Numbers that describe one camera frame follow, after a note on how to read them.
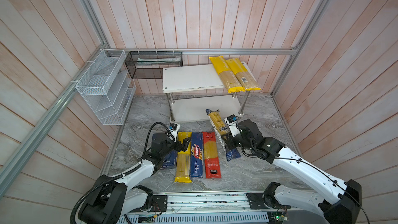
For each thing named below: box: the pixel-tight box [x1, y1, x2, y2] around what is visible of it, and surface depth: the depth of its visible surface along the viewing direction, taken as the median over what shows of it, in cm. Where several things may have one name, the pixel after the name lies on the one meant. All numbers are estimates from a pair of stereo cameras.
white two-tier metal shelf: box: [162, 63, 251, 123], surface depth 88 cm
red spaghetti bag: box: [202, 131, 222, 179], surface depth 89 cm
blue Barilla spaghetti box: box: [189, 132, 204, 178], surface depth 87 cm
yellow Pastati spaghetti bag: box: [174, 131, 193, 184], surface depth 84 cm
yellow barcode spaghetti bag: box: [225, 58, 262, 92], surface depth 80 cm
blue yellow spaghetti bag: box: [205, 108, 242, 163], surface depth 77 cm
